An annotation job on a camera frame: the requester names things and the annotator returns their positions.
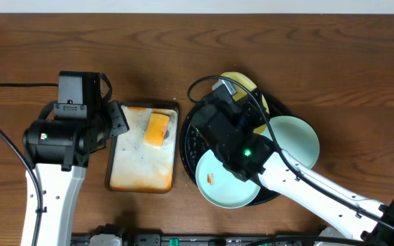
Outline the light blue plate front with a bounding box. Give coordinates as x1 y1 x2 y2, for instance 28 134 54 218
195 150 261 209

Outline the green and yellow sponge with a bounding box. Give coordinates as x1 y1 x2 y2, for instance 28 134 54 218
144 113 170 147

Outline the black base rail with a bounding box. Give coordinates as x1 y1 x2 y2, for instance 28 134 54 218
70 223 355 246

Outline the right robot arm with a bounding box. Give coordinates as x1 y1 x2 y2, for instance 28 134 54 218
191 88 394 245

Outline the rectangular black soapy tray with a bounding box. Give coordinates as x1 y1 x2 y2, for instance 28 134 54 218
105 101 179 193

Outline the yellow plate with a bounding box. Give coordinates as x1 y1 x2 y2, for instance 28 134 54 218
222 72 267 134

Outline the round black tray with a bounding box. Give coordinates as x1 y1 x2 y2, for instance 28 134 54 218
179 89 317 206

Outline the light green plate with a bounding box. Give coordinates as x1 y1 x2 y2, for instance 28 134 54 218
270 115 320 169

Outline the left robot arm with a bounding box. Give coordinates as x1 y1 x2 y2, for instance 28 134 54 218
21 71 129 245

